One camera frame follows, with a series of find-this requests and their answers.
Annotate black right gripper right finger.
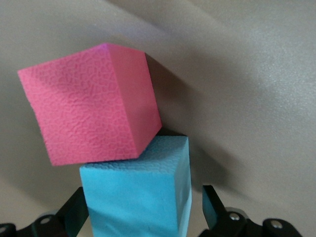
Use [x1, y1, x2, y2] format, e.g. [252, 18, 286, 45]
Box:
[199, 184, 303, 237]

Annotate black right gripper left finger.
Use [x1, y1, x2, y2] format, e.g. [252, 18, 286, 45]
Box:
[0, 186, 90, 237]

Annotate light blue foam block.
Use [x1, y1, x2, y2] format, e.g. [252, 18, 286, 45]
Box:
[79, 135, 193, 237]

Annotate red foam block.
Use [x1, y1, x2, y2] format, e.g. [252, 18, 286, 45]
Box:
[17, 42, 163, 166]

